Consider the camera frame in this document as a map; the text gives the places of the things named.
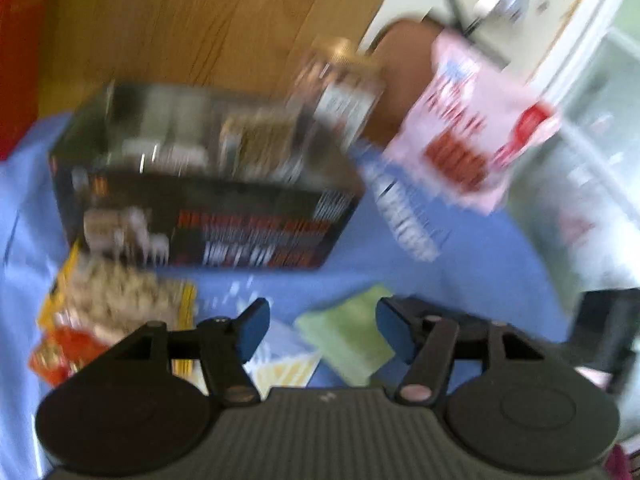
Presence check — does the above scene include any wooden board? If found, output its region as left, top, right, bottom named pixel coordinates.
left=37, top=0, right=416, bottom=116

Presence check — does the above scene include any blue printed cloth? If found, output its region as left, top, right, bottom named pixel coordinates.
left=0, top=110, right=586, bottom=480

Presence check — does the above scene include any brown striped snack packet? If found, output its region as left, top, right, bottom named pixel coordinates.
left=220, top=110, right=303, bottom=183

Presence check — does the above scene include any white window frame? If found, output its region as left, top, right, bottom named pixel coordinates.
left=500, top=0, right=640, bottom=111

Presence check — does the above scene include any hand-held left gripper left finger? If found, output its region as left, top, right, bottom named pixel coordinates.
left=107, top=297, right=272, bottom=407

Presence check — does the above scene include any yellow nut snack packet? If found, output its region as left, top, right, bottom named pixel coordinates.
left=37, top=242, right=198, bottom=391

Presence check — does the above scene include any red gift bag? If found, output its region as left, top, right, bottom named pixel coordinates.
left=0, top=0, right=56, bottom=161

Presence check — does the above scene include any black cardboard box sheep print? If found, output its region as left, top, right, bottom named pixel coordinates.
left=49, top=82, right=366, bottom=271

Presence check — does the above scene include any orange snack packet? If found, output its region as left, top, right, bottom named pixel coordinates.
left=27, top=322, right=113, bottom=388

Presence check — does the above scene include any pink snack bag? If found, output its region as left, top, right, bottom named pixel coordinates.
left=382, top=27, right=563, bottom=216

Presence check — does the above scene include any brown chair back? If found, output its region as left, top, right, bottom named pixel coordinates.
left=357, top=17, right=443, bottom=148

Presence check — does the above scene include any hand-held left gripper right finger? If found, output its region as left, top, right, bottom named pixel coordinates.
left=375, top=296, right=548, bottom=406

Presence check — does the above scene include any green snack packet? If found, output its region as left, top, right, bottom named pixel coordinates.
left=295, top=285, right=398, bottom=388

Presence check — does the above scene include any clear nut jar gold lid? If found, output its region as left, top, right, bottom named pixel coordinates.
left=287, top=37, right=386, bottom=151

